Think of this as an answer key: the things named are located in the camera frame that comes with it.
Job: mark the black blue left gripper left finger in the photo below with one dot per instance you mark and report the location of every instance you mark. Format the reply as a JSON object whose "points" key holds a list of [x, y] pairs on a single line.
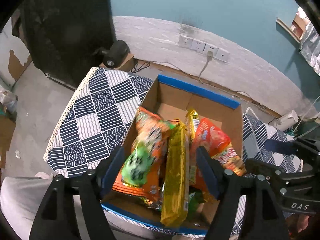
{"points": [[56, 217]]}

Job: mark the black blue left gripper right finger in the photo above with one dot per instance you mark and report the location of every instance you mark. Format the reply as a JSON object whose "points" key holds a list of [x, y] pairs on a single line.
{"points": [[263, 218]]}

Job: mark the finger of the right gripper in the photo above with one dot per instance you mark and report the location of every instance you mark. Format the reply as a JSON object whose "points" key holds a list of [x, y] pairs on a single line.
{"points": [[274, 172], [306, 149]]}

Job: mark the small orange snack bag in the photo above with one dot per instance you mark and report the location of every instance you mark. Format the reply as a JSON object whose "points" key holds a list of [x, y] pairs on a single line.
{"points": [[229, 159]]}

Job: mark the red prawn cracker bag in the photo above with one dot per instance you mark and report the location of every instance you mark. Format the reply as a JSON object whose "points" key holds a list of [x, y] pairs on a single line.
{"points": [[214, 140]]}

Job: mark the long gold chip pack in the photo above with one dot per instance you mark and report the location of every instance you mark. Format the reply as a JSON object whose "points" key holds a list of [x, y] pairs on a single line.
{"points": [[176, 186]]}

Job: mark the orange green snack bag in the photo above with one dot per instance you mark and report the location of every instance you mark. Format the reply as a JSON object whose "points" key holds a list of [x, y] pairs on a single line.
{"points": [[139, 175]]}

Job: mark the long yellow cracker pack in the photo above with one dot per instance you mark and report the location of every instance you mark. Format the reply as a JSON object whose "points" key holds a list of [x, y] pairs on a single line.
{"points": [[192, 122]]}

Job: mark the white electric kettle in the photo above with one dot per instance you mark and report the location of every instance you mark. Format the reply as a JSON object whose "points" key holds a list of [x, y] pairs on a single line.
{"points": [[286, 121]]}

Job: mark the silver foil curtain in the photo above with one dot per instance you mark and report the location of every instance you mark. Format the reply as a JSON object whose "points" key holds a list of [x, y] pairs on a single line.
{"points": [[310, 47]]}

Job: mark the blue white patterned tablecloth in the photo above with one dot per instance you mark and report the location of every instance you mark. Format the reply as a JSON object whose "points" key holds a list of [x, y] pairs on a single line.
{"points": [[99, 117]]}

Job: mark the wooden window sill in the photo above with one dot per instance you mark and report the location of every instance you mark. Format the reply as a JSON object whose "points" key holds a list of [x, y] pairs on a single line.
{"points": [[288, 30]]}

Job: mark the black speaker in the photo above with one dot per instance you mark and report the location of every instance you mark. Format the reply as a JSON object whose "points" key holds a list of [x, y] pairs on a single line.
{"points": [[113, 57]]}

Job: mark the white wall socket strip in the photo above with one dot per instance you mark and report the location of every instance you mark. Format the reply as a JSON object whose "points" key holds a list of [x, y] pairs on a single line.
{"points": [[204, 48]]}

